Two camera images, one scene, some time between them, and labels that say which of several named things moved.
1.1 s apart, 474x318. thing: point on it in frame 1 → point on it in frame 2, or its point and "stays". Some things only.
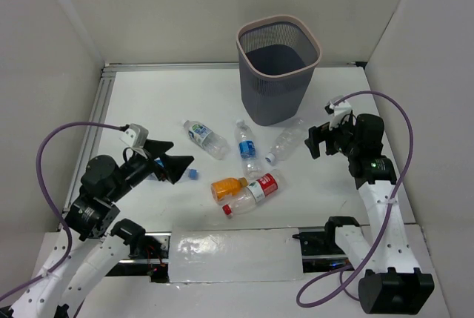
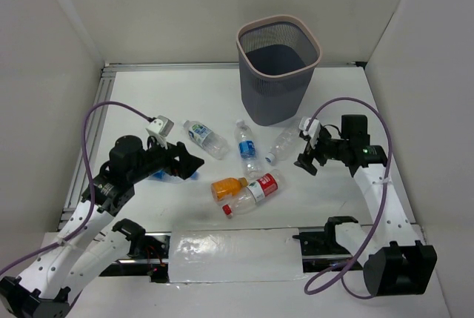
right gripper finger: x=329 y=110 → x=305 y=137
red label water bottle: x=267 y=186 stays
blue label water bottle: x=247 y=152 stays
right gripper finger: x=316 y=135 → x=304 y=161
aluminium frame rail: x=101 y=87 stays
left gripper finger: x=157 y=148 → x=190 y=162
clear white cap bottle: x=288 y=141 stays
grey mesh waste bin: x=277 y=55 stays
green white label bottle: x=207 y=139 stays
